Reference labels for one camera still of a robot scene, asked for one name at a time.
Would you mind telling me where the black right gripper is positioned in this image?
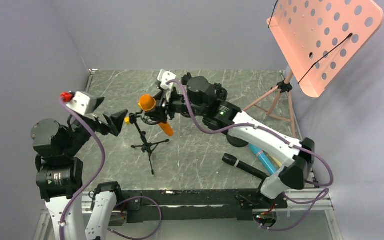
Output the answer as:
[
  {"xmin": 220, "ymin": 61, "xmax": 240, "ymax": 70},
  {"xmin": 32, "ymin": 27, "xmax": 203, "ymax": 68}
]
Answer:
[{"xmin": 145, "ymin": 85, "xmax": 207, "ymax": 123}]

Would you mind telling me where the orange microphone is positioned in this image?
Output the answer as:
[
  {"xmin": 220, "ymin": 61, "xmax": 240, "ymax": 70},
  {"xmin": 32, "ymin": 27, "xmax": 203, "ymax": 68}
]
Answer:
[{"xmin": 138, "ymin": 94, "xmax": 174, "ymax": 137}]

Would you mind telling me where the black tripod shock-mount stand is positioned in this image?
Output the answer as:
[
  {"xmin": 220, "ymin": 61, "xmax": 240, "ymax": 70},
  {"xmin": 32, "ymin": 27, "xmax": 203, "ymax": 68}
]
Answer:
[{"xmin": 127, "ymin": 111, "xmax": 170, "ymax": 176}]

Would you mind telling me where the black microphone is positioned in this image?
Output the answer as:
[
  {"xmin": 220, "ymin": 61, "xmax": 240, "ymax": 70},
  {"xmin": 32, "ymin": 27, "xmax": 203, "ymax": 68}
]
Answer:
[{"xmin": 222, "ymin": 153, "xmax": 269, "ymax": 181}]

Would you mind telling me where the black round-base clip stand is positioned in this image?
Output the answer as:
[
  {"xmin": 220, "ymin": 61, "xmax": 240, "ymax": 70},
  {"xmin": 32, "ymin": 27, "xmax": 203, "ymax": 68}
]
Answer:
[{"xmin": 226, "ymin": 135, "xmax": 249, "ymax": 148}]

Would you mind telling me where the blue microphone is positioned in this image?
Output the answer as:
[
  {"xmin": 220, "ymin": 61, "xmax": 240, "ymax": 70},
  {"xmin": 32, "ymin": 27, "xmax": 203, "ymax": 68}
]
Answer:
[{"xmin": 248, "ymin": 143, "xmax": 277, "ymax": 175}]

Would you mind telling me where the cream yellow microphone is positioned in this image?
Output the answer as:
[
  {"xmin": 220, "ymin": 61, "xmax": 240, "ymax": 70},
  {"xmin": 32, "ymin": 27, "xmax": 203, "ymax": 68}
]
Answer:
[{"xmin": 272, "ymin": 157, "xmax": 282, "ymax": 168}]

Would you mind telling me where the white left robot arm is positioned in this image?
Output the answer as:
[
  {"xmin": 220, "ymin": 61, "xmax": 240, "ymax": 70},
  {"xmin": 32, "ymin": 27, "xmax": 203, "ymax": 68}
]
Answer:
[{"xmin": 30, "ymin": 91, "xmax": 128, "ymax": 240}]

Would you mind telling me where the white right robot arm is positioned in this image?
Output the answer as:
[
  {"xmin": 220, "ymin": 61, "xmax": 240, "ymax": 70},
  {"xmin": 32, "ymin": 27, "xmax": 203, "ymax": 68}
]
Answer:
[{"xmin": 138, "ymin": 71, "xmax": 314, "ymax": 208}]

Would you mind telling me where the pink perforated music stand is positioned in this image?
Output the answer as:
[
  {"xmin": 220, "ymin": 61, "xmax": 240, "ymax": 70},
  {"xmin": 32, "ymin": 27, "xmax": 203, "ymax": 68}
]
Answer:
[{"xmin": 246, "ymin": 0, "xmax": 384, "ymax": 128}]

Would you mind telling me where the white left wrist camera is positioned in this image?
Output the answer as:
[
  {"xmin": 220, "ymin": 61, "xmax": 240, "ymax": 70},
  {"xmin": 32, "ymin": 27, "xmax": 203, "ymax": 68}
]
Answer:
[{"xmin": 66, "ymin": 91, "xmax": 97, "ymax": 116}]

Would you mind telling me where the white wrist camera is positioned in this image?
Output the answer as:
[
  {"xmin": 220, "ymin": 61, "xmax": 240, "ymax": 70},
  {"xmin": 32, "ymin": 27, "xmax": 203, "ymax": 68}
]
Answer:
[
  {"xmin": 66, "ymin": 91, "xmax": 97, "ymax": 116},
  {"xmin": 157, "ymin": 69, "xmax": 177, "ymax": 102}
]

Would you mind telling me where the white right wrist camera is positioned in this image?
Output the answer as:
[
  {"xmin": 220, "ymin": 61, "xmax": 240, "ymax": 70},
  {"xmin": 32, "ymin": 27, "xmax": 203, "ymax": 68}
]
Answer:
[{"xmin": 157, "ymin": 69, "xmax": 177, "ymax": 102}]

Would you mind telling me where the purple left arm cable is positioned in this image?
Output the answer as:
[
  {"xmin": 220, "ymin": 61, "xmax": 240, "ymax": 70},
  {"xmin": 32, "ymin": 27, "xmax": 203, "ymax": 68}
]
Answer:
[{"xmin": 58, "ymin": 96, "xmax": 107, "ymax": 240}]

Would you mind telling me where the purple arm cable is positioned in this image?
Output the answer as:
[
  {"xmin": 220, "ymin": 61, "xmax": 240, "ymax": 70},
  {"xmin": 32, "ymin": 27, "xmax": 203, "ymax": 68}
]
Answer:
[
  {"xmin": 58, "ymin": 96, "xmax": 107, "ymax": 240},
  {"xmin": 166, "ymin": 79, "xmax": 335, "ymax": 233}
]

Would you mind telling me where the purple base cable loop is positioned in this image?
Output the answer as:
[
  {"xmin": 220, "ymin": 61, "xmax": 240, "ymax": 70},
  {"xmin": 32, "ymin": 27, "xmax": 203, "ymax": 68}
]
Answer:
[{"xmin": 107, "ymin": 196, "xmax": 163, "ymax": 240}]

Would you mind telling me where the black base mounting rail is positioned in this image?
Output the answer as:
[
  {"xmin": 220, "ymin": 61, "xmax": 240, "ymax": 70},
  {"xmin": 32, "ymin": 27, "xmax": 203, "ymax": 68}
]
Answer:
[{"xmin": 115, "ymin": 189, "xmax": 288, "ymax": 223}]

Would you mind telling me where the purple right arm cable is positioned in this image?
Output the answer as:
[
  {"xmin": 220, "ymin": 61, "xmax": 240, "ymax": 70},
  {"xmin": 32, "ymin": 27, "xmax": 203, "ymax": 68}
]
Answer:
[{"xmin": 166, "ymin": 79, "xmax": 335, "ymax": 233}]

